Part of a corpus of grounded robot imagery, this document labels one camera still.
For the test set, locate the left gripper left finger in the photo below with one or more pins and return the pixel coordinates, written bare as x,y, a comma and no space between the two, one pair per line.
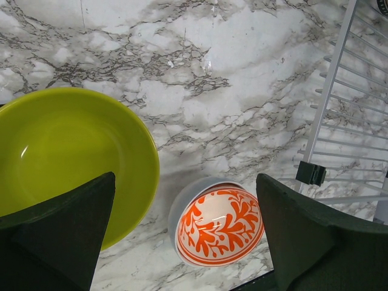
55,244

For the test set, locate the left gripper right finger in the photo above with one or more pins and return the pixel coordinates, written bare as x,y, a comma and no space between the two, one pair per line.
316,247

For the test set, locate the orange floral pattern bowl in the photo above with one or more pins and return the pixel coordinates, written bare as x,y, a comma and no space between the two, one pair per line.
219,227

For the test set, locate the white bowl grey outside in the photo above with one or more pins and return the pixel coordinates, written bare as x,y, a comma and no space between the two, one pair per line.
186,196

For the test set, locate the lime green bowl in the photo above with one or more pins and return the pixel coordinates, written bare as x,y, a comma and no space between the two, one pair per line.
54,140

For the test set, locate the white wire dish rack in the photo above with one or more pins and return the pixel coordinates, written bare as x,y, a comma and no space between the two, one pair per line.
344,162

